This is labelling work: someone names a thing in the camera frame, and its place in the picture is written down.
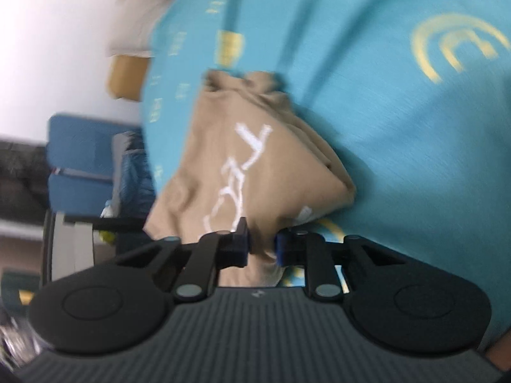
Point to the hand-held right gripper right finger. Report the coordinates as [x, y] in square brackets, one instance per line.
[281, 249]

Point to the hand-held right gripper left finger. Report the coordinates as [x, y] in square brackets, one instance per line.
[242, 245]

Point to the tan t-shirt with white print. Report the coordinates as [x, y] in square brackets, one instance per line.
[223, 159]

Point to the green plush toy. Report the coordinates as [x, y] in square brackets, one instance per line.
[107, 236]

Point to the teal printed bed sheet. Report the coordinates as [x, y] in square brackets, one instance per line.
[399, 127]

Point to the white and black desk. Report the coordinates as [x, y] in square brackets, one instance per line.
[72, 243]

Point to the blue covered chair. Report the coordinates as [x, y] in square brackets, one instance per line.
[84, 143]
[80, 193]

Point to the tan padded headboard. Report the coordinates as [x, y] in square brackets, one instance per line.
[125, 78]

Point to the dark barred door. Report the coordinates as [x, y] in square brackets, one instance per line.
[22, 179]

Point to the grey pillow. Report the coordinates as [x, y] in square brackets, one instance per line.
[143, 12]

